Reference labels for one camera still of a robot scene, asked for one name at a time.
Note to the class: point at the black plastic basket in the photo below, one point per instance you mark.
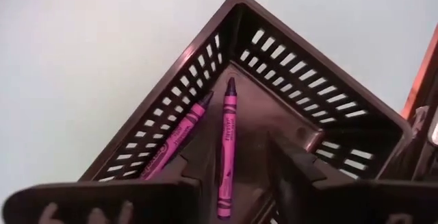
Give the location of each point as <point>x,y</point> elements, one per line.
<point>260,114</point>

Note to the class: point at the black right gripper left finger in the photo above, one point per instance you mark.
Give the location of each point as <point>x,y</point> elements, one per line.
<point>102,203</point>

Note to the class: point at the purple crayon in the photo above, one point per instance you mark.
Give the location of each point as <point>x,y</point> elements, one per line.
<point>178,131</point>
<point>228,148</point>

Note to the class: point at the teal table mat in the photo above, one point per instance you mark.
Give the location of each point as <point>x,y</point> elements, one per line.
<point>68,63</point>

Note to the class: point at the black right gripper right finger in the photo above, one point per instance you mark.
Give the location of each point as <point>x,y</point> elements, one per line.
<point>342,203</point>

